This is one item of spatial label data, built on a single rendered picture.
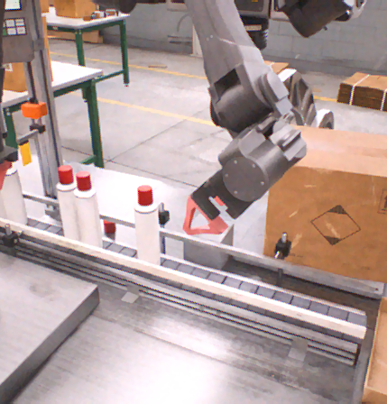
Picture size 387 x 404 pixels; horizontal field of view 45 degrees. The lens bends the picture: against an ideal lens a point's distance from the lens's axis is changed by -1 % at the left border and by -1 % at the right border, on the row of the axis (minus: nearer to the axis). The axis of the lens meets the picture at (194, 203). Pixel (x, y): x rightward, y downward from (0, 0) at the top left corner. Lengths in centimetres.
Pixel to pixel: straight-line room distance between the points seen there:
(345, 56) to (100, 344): 560
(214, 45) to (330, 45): 570
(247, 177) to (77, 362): 58
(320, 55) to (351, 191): 537
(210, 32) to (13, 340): 67
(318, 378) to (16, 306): 62
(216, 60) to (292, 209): 54
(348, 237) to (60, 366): 67
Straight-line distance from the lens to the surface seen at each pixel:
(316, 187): 105
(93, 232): 112
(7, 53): 121
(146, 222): 101
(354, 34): 621
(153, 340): 100
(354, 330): 95
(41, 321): 101
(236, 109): 60
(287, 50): 652
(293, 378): 95
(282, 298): 103
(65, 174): 110
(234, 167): 54
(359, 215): 108
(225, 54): 61
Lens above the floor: 155
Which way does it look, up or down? 30 degrees down
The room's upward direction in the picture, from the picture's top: straight up
